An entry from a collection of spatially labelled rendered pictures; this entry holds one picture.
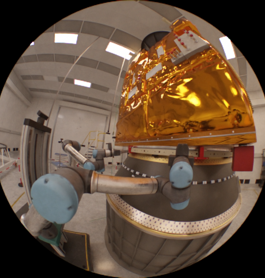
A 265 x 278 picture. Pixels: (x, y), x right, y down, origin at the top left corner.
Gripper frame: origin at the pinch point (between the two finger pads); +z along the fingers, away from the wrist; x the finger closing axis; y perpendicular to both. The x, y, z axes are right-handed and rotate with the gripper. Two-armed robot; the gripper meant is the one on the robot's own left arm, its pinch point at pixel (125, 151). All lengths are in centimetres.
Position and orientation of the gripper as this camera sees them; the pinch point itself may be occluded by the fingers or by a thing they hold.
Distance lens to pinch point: 86.3
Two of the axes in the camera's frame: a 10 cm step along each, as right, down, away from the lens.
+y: 0.6, 10.0, -0.4
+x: 4.8, -0.7, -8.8
